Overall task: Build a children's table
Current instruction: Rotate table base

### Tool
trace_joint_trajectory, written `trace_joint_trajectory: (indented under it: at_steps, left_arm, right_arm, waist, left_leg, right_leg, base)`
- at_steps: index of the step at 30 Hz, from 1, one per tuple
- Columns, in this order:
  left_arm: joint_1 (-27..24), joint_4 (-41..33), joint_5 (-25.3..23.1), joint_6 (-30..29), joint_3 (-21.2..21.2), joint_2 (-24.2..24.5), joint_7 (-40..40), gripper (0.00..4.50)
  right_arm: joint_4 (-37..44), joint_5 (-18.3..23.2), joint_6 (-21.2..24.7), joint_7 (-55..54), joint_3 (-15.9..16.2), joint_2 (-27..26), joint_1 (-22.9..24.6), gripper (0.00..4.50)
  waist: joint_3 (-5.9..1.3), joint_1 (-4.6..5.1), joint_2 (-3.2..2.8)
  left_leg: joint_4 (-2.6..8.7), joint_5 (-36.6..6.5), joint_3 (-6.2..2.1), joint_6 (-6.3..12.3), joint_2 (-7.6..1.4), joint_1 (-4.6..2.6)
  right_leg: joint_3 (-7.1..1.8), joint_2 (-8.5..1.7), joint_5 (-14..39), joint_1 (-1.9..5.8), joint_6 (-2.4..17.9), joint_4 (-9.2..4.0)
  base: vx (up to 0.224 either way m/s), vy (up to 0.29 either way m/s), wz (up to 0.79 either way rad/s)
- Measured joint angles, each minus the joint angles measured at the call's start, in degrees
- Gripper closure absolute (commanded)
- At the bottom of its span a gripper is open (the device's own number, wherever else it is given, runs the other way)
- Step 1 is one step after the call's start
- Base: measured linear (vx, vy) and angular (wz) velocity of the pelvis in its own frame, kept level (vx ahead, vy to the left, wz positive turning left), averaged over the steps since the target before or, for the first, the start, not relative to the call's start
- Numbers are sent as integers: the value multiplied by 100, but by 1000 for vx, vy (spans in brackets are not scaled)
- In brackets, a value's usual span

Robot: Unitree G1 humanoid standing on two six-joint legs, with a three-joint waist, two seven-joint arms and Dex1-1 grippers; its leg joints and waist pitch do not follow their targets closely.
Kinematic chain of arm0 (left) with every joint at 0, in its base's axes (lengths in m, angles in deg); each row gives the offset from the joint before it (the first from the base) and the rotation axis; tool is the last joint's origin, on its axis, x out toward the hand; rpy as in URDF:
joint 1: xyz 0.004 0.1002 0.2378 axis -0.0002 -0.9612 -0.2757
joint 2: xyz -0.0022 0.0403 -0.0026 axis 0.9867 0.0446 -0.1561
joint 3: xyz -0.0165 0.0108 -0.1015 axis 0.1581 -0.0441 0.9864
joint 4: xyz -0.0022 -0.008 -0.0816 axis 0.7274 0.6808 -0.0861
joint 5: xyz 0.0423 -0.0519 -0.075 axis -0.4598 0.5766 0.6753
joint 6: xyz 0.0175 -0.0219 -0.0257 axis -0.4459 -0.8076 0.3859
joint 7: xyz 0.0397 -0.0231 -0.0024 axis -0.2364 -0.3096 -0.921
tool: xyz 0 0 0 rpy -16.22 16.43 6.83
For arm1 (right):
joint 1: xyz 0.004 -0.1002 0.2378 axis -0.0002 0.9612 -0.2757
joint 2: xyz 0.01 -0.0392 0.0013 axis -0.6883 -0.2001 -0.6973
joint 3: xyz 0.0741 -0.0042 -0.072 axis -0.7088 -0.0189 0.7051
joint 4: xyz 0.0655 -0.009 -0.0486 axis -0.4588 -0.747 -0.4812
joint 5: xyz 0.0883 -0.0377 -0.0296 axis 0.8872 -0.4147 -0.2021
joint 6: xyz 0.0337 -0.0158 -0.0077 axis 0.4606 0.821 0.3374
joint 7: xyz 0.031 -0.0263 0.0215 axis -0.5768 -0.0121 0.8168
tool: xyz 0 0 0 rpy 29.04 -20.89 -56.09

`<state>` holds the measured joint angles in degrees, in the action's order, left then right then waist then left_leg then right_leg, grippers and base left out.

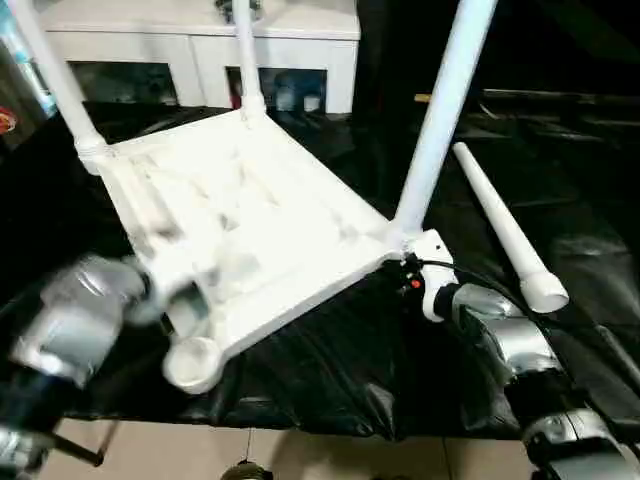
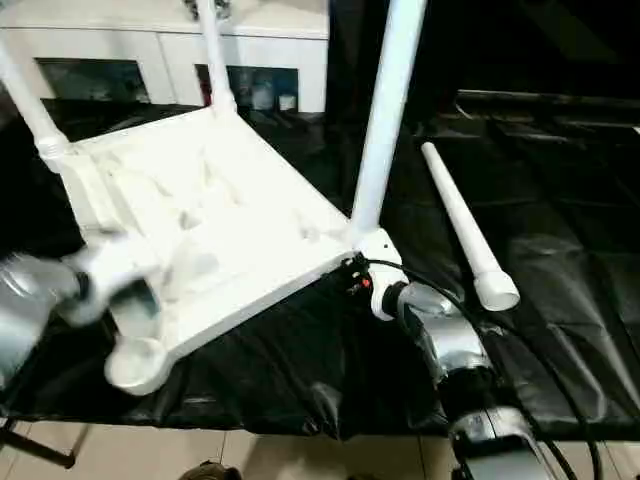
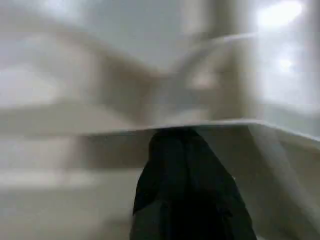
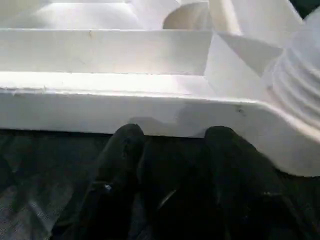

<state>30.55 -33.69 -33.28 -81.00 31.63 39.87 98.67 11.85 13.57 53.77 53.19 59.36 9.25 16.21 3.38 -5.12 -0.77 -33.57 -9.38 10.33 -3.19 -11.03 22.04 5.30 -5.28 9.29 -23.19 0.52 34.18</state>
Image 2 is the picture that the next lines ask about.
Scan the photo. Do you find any grey robot foot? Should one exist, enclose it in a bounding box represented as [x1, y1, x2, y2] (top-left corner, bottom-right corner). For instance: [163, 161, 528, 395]
[184, 460, 243, 480]

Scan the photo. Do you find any white plastic table top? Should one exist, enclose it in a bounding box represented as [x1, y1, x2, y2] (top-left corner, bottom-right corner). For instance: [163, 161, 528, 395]
[38, 105, 387, 397]

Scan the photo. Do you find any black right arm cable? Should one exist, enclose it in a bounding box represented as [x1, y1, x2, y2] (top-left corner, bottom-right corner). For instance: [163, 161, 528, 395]
[362, 258, 603, 476]

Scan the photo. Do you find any white cabinet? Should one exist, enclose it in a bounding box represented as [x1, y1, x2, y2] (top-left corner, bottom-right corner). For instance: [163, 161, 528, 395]
[0, 0, 331, 114]

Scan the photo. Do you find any white plastic table leg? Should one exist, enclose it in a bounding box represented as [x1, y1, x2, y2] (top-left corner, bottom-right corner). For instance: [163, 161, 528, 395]
[0, 40, 73, 163]
[347, 0, 429, 247]
[419, 142, 522, 313]
[195, 0, 239, 117]

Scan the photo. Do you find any black mat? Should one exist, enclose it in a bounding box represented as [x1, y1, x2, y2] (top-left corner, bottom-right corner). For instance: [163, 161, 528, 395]
[0, 98, 640, 441]

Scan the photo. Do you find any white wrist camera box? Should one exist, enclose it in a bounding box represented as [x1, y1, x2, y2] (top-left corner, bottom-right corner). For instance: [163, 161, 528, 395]
[58, 235, 163, 327]
[350, 228, 408, 321]

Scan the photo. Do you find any grey object on cabinet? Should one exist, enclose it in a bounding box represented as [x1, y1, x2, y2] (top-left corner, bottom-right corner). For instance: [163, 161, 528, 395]
[183, 0, 232, 21]

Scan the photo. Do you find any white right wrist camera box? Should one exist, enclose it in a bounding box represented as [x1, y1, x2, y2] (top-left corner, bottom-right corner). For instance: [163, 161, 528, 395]
[350, 228, 408, 321]

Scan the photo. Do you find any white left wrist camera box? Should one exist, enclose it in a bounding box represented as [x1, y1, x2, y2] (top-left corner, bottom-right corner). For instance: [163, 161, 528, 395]
[58, 235, 163, 327]

